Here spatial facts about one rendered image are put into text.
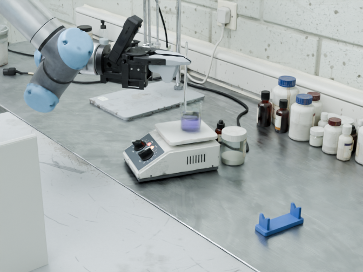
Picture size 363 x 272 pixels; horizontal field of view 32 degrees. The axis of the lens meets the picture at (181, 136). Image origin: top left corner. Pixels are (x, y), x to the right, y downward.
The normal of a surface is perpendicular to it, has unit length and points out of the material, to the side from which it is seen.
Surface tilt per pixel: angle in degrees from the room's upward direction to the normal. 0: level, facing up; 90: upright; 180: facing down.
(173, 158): 90
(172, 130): 0
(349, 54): 90
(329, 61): 90
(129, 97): 0
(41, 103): 117
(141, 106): 0
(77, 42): 46
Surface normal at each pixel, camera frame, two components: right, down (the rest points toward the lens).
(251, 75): -0.77, 0.25
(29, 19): 0.04, 0.09
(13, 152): 0.62, 0.32
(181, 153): 0.36, 0.37
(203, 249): 0.01, -0.92
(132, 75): -0.25, 0.38
